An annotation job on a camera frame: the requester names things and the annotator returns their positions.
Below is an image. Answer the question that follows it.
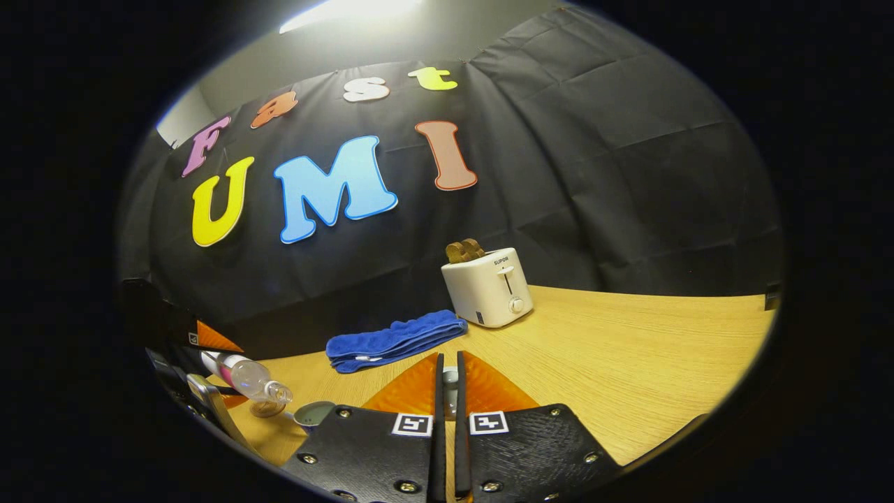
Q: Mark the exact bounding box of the black backdrop cloth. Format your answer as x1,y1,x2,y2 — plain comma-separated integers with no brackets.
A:
119,7,783,360

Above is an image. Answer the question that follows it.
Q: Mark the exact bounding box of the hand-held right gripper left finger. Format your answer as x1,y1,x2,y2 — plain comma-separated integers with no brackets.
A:
279,351,448,503

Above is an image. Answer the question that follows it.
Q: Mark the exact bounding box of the clear plastic water bottle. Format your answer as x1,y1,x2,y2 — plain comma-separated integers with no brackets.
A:
200,351,294,404

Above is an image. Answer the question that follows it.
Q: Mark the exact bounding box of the white toaster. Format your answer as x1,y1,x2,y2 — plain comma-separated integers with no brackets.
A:
441,247,534,328

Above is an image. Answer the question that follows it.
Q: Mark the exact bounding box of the folded blue towel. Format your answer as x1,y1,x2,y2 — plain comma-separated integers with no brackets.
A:
325,309,469,374

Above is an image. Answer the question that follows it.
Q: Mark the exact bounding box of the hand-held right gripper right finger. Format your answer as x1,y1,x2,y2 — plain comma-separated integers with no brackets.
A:
454,351,622,503

